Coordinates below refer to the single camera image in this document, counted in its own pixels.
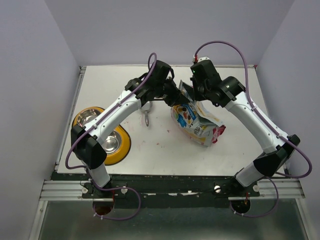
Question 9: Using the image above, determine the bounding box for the pet food bag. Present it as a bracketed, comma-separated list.
[170, 79, 227, 148]

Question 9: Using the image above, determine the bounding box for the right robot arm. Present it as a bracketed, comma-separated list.
[171, 57, 300, 196]

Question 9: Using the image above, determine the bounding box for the yellow double pet bowl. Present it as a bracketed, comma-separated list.
[72, 106, 132, 166]

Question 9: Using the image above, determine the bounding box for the metal food scoop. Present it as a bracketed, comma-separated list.
[140, 101, 153, 127]

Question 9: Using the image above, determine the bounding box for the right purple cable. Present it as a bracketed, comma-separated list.
[193, 40, 313, 218]

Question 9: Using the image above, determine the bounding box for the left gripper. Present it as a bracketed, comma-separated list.
[154, 76, 190, 107]

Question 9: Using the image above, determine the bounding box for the purple cable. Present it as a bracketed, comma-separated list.
[193, 40, 313, 218]
[65, 52, 142, 221]

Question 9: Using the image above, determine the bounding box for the aluminium frame rail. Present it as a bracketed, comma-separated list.
[39, 180, 113, 202]

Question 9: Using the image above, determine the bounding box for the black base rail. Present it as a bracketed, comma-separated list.
[82, 174, 260, 209]

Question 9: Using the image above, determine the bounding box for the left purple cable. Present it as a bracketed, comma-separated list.
[65, 52, 142, 221]

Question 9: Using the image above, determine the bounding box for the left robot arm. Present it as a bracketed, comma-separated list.
[69, 60, 189, 198]

